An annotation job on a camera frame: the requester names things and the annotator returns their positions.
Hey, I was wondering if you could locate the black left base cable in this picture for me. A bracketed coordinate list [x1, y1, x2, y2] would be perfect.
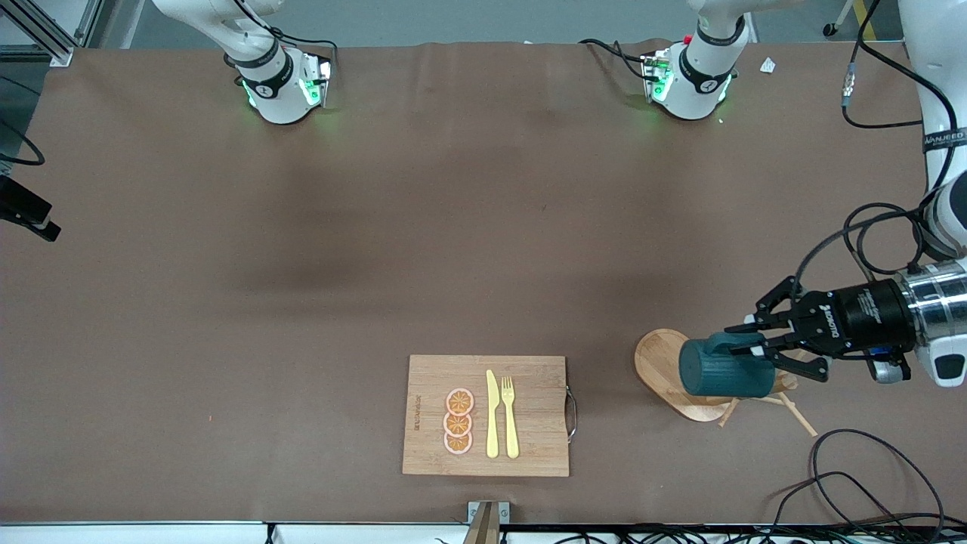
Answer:
[579, 38, 652, 81]

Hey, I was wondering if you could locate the white table edge rail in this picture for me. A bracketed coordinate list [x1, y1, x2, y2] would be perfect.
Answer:
[0, 521, 967, 544]

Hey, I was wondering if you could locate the aluminium frame profile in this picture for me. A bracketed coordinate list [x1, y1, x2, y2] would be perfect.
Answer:
[0, 0, 103, 67]

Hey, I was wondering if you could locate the bamboo cutting board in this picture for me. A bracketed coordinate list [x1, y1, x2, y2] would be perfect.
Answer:
[402, 355, 577, 478]

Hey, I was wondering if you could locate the black right base cable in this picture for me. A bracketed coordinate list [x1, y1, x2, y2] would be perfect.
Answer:
[230, 0, 338, 73]

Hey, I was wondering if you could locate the black cable small loop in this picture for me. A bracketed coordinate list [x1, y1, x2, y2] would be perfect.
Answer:
[771, 471, 907, 531]

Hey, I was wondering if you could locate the yellow plastic fork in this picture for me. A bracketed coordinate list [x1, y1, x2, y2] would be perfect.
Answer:
[502, 376, 521, 459]

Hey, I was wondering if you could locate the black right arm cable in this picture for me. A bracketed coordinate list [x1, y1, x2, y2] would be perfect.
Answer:
[0, 121, 45, 166]

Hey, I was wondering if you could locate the black cable large loop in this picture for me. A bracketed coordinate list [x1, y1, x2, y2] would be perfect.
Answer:
[811, 428, 945, 533]

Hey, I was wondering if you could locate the black base cable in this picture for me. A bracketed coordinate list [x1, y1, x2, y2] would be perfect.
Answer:
[230, 0, 338, 73]
[579, 38, 652, 81]

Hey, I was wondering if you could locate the wooden mug rack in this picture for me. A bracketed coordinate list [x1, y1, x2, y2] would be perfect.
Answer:
[634, 328, 819, 438]

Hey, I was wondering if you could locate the yellow plastic knife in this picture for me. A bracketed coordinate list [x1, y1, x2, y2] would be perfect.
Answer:
[486, 369, 500, 459]

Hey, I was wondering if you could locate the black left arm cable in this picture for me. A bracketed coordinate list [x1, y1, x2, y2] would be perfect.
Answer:
[792, 0, 960, 299]

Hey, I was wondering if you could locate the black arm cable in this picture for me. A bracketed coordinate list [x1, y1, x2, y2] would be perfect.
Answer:
[0, 121, 45, 166]
[792, 0, 960, 299]

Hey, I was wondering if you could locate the dark teal cup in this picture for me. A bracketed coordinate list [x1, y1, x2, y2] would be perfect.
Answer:
[678, 335, 779, 399]

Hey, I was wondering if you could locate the brown table cover sheet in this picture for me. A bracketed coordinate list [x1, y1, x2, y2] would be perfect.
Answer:
[0, 39, 967, 524]

